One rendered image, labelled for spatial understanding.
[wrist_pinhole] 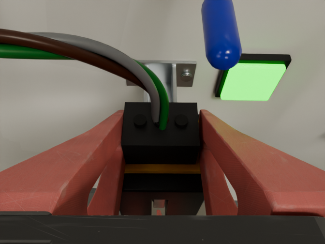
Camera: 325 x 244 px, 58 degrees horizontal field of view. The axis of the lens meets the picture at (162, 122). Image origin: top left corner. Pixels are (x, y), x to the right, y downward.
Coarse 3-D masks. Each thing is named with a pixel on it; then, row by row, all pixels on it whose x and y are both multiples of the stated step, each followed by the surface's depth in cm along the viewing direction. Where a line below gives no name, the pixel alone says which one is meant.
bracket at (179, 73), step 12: (144, 60) 18; (156, 72) 19; (168, 72) 19; (180, 72) 19; (192, 72) 19; (132, 84) 20; (168, 84) 20; (180, 84) 20; (192, 84) 20; (144, 96) 17; (168, 96) 20
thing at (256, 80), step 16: (240, 64) 18; (256, 64) 18; (272, 64) 18; (288, 64) 18; (224, 80) 19; (240, 80) 19; (256, 80) 19; (272, 80) 19; (224, 96) 20; (240, 96) 20; (256, 96) 20
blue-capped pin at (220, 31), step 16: (208, 0) 7; (224, 0) 7; (208, 16) 7; (224, 16) 7; (208, 32) 7; (224, 32) 6; (208, 48) 6; (224, 48) 6; (240, 48) 6; (224, 64) 6
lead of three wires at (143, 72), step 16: (0, 32) 6; (16, 32) 6; (32, 32) 7; (48, 32) 7; (0, 48) 6; (16, 48) 7; (32, 48) 7; (48, 48) 7; (64, 48) 7; (80, 48) 7; (96, 48) 7; (112, 48) 8; (96, 64) 7; (112, 64) 8; (128, 64) 8; (128, 80) 9; (144, 80) 9; (160, 80) 10; (160, 96) 10; (160, 112) 11; (160, 128) 11
